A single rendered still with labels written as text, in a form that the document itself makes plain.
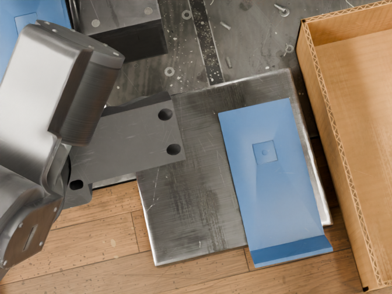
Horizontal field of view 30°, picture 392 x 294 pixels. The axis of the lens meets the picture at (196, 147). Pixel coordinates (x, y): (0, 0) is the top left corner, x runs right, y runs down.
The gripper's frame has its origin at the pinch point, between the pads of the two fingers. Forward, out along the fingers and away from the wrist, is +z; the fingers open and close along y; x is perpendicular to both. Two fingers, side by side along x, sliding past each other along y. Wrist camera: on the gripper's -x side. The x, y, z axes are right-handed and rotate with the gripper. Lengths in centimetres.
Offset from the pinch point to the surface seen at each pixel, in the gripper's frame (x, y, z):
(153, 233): -6.6, -13.1, 1.8
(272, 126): -20.1, -6.6, 4.6
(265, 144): -19.0, -8.0, 3.8
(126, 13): -9.2, 6.7, 6.0
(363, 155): -28.0, -11.4, 3.6
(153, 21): -11.4, 5.6, 5.4
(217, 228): -12.6, -13.9, 1.1
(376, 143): -29.6, -10.7, 3.9
